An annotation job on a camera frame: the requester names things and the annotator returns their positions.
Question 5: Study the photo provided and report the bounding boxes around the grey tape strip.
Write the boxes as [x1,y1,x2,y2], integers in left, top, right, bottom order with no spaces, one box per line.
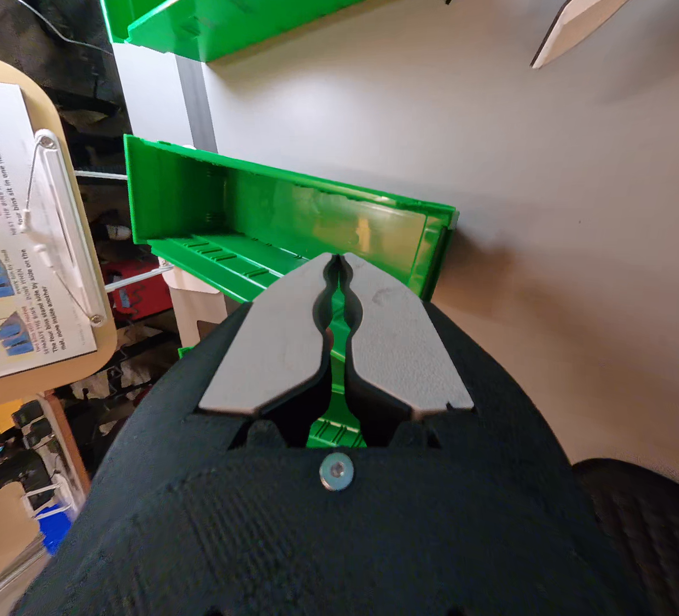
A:
[175,55,217,150]

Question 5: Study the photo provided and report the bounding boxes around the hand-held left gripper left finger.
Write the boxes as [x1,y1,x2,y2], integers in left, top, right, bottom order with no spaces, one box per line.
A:
[197,252,335,448]

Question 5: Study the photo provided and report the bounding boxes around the instruction sheet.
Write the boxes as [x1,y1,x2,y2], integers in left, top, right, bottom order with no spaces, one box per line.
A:
[0,83,100,379]

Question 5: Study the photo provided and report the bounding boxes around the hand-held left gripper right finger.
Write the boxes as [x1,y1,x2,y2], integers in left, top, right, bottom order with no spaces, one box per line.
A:
[339,252,475,447]

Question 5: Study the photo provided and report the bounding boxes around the instruction sign on stand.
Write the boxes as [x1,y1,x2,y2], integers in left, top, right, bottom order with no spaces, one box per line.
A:
[0,60,176,406]

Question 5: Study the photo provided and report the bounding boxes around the red bag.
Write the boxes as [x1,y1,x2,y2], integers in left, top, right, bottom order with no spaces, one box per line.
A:
[102,260,174,321]

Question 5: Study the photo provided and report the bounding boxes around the white desk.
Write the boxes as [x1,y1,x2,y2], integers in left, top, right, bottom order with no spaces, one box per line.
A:
[113,0,679,473]

